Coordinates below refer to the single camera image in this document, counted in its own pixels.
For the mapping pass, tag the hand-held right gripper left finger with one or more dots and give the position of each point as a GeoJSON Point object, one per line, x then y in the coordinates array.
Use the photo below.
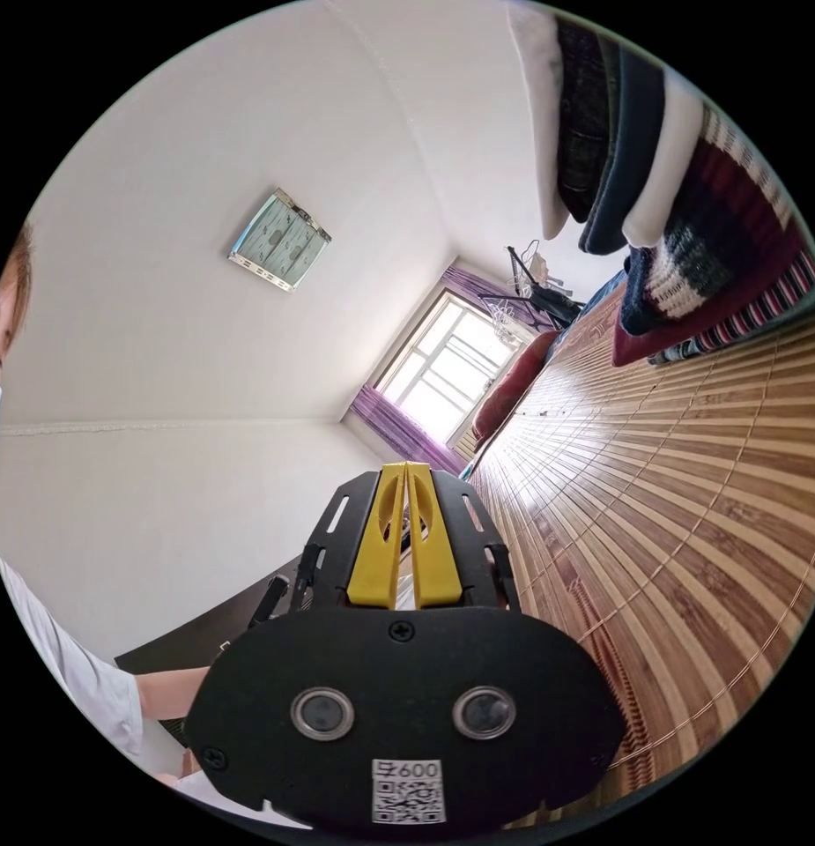
{"type": "Point", "coordinates": [374, 568]}

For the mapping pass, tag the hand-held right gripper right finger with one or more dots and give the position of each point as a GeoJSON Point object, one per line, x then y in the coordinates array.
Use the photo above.
{"type": "Point", "coordinates": [433, 568]}

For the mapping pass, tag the person's right forearm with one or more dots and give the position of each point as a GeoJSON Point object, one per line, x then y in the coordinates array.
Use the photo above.
{"type": "Point", "coordinates": [172, 694]}

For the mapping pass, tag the purple curtain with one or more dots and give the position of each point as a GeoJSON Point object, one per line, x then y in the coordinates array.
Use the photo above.
{"type": "Point", "coordinates": [407, 426]}
{"type": "Point", "coordinates": [493, 287]}

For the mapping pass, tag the red pillow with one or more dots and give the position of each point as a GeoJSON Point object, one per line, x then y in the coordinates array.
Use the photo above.
{"type": "Point", "coordinates": [513, 390]}

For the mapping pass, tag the window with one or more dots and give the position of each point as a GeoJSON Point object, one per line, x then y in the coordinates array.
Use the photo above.
{"type": "Point", "coordinates": [447, 370]}

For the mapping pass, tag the bed with woven mat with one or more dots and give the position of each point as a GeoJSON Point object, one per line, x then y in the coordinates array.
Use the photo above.
{"type": "Point", "coordinates": [645, 529]}

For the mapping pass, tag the black clothes rack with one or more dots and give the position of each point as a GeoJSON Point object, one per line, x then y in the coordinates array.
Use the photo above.
{"type": "Point", "coordinates": [546, 291]}

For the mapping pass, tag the person's body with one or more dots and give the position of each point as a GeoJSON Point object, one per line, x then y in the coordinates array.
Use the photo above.
{"type": "Point", "coordinates": [83, 681]}

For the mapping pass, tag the square ceiling lamp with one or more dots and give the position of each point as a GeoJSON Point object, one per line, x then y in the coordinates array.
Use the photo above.
{"type": "Point", "coordinates": [279, 240]}

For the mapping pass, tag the pile of clothes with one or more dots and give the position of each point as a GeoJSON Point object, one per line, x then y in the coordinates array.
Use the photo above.
{"type": "Point", "coordinates": [684, 218]}

